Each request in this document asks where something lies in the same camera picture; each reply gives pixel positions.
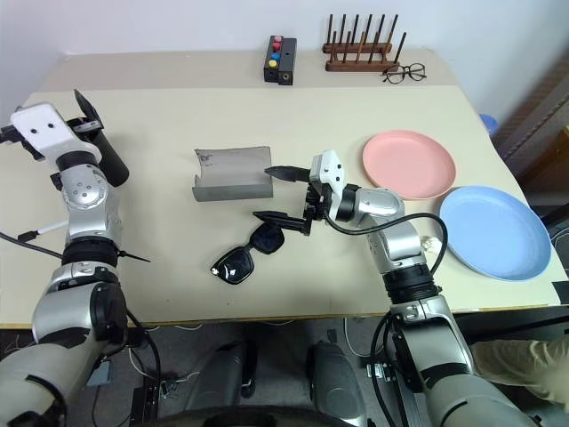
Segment blue plastic round object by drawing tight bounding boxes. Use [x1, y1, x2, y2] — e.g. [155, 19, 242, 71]
[478, 113, 501, 137]

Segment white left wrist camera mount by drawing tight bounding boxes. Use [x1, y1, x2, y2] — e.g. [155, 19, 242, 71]
[9, 102, 101, 161]

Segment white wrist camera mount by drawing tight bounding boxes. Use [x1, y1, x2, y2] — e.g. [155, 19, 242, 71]
[309, 149, 346, 197]
[9, 102, 101, 161]

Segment black-rimmed clear eyeglasses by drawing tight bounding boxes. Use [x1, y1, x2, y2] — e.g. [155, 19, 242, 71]
[381, 62, 428, 85]

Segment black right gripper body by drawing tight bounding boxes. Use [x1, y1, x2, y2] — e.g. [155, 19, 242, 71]
[302, 180, 340, 223]

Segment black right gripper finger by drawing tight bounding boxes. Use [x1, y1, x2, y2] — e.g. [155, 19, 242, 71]
[252, 210, 315, 238]
[264, 165, 311, 183]

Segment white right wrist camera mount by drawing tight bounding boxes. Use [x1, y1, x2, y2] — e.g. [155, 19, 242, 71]
[309, 149, 346, 197]

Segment person's beige trouser leg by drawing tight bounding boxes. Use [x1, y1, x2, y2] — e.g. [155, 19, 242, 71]
[470, 335, 569, 401]

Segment white floor cable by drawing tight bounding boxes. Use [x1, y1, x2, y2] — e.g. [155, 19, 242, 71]
[341, 318, 379, 357]

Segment dark grey rounded shape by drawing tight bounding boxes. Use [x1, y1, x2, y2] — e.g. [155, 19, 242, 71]
[184, 340, 259, 419]
[306, 340, 370, 427]

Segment small grey box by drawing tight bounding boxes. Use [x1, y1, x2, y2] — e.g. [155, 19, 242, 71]
[86, 359, 112, 386]

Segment black table frame bar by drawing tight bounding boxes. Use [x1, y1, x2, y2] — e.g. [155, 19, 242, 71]
[453, 304, 569, 343]

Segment black cable tie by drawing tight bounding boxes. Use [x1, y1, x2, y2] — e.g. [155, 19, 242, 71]
[116, 250, 152, 264]

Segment black sunglasses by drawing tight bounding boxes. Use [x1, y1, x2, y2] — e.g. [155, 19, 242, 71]
[210, 222, 285, 286]

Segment pink plate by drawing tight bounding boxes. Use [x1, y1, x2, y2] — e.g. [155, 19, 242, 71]
[362, 129, 458, 200]

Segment blue plate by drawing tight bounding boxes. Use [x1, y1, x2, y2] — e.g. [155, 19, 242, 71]
[438, 185, 552, 282]

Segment white marker with black cap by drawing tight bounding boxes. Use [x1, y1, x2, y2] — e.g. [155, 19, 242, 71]
[17, 224, 68, 242]

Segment black box with coloured buttons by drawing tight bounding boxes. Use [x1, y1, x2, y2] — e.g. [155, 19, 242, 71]
[262, 34, 285, 84]

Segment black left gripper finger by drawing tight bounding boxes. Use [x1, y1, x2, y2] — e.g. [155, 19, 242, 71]
[74, 88, 104, 128]

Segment grey glasses case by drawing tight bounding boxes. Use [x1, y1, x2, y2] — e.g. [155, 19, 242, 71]
[191, 144, 275, 204]

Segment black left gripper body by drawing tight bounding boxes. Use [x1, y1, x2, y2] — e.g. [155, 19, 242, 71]
[66, 116, 104, 143]

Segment brown wooden peg rack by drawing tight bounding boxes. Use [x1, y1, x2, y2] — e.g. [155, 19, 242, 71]
[322, 12, 408, 73]

